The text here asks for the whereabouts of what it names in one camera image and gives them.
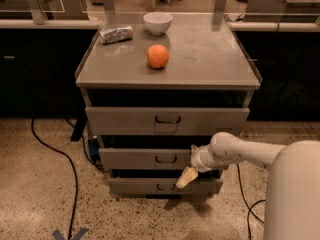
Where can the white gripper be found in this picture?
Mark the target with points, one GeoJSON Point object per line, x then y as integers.
{"type": "Point", "coordinates": [199, 160]}

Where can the grey drawer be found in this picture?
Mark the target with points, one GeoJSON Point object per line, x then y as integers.
{"type": "Point", "coordinates": [165, 121]}
{"type": "Point", "coordinates": [144, 159]}
{"type": "Point", "coordinates": [163, 186]}

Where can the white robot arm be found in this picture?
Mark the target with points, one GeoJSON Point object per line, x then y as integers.
{"type": "Point", "coordinates": [292, 209]}

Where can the grey bottom drawer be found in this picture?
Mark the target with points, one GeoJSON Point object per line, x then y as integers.
{"type": "Point", "coordinates": [163, 186]}

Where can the grey metal drawer cabinet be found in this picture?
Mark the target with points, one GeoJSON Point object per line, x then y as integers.
{"type": "Point", "coordinates": [207, 68]}

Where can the grey top drawer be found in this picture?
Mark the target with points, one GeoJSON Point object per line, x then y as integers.
{"type": "Point", "coordinates": [165, 121]}

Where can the blue power box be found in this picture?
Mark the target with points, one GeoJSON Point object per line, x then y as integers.
{"type": "Point", "coordinates": [93, 147]}

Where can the orange fruit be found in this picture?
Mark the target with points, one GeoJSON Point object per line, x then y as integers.
{"type": "Point", "coordinates": [157, 56]}

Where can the white ceramic bowl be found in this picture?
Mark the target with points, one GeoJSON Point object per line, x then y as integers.
{"type": "Point", "coordinates": [157, 23]}

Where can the silver foil snack bag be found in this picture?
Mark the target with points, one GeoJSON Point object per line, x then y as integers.
{"type": "Point", "coordinates": [109, 36]}

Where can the blue tape floor marker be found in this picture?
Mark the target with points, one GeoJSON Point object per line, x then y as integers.
{"type": "Point", "coordinates": [57, 235]}

